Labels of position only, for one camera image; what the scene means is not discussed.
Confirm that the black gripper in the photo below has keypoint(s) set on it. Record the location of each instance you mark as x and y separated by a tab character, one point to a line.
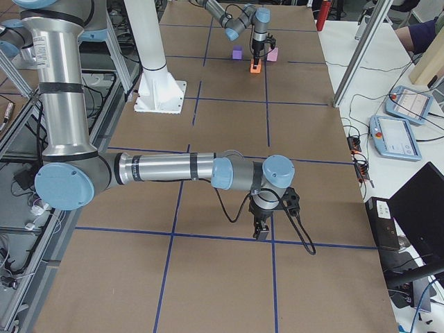
260	214
257	46

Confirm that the orange foam block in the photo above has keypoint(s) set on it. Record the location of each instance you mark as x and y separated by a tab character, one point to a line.
256	70

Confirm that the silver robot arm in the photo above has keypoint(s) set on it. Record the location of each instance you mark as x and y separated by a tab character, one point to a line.
249	17
73	170

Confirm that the pink foam block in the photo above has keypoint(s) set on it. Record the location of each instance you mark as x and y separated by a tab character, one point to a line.
272	55

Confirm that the purple foam block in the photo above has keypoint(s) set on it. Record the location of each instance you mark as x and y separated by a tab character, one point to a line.
237	52

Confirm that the blue tape strip lengthwise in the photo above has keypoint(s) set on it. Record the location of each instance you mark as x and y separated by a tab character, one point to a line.
273	250

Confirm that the red bottle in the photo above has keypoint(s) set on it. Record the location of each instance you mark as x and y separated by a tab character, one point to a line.
323	14

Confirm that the orange black connector strip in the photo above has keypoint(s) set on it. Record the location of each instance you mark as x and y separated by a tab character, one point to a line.
359	160

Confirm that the black box with label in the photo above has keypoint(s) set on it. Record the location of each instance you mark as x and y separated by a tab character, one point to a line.
382	224

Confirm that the black laptop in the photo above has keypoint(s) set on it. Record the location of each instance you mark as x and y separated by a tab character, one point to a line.
417	208

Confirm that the near teach pendant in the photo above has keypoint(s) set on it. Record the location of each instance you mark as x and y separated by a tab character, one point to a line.
393	138

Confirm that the teach pendant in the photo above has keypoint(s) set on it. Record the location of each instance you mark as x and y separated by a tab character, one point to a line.
409	104
393	138

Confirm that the person in dark shirt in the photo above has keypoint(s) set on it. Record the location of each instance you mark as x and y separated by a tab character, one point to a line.
417	38

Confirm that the far teach pendant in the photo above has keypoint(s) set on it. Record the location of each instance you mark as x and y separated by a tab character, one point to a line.
409	104

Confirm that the wooden board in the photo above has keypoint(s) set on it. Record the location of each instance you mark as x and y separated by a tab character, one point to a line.
429	69

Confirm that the blue tape strip crosswise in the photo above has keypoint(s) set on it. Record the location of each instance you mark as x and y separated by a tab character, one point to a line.
202	236

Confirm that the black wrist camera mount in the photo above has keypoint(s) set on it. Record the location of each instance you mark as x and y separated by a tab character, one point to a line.
290	200

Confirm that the white pedestal column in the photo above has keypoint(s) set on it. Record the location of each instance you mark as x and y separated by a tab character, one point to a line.
158	91

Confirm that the aluminium frame post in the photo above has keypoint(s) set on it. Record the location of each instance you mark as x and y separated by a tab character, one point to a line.
367	30

